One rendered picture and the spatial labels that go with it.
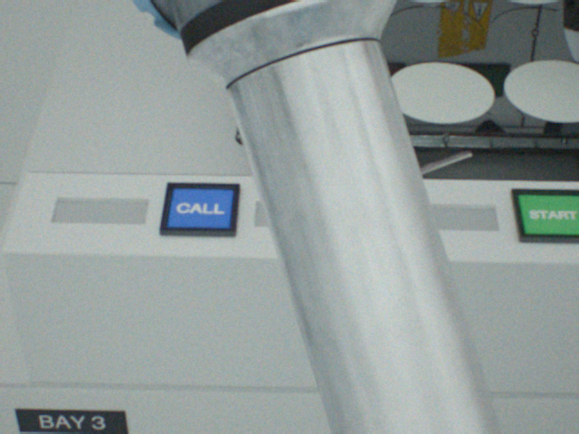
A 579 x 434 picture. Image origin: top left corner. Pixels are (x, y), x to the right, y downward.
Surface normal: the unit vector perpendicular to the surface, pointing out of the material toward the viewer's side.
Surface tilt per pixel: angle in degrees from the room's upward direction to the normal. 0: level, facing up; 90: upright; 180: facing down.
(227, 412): 90
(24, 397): 90
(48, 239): 0
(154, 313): 90
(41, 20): 90
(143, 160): 0
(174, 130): 0
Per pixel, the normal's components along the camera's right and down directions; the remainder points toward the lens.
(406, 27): 0.00, -0.76
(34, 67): -0.03, 0.65
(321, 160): -0.18, 0.00
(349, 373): -0.59, 0.14
